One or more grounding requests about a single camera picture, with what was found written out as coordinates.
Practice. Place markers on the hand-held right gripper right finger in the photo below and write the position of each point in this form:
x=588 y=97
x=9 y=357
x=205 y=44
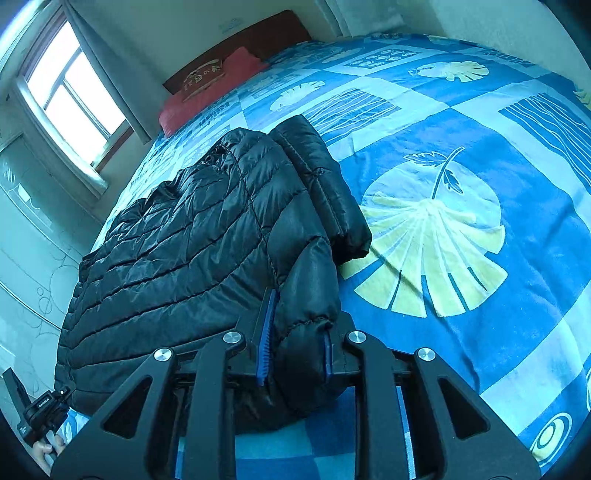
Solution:
x=328 y=357

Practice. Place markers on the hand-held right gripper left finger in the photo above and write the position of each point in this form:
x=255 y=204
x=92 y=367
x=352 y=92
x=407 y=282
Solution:
x=267 y=341

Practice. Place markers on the black puffer jacket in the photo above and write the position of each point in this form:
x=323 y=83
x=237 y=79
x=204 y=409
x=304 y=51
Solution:
x=184 y=258

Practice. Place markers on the person's left hand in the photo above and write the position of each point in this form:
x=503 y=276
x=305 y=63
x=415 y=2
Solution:
x=46 y=454

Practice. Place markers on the blue patterned bedsheet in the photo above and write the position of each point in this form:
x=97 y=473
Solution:
x=438 y=184

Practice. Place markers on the red pillow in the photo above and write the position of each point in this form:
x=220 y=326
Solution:
x=203 y=101

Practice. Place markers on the small printed cushion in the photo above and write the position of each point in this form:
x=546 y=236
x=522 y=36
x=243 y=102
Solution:
x=203 y=78

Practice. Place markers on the brown wooden headboard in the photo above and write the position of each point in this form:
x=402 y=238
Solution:
x=258 y=39

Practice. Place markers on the window with wooden sill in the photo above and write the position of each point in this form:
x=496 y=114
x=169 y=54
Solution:
x=69 y=92

